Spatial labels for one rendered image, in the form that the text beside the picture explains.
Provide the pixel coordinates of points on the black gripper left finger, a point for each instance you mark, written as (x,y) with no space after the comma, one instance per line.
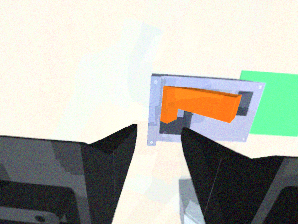
(96,172)

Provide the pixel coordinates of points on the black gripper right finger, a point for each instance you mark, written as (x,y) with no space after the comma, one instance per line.
(232,188)

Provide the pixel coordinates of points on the orange l-shaped part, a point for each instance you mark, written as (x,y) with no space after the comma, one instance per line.
(214,104)

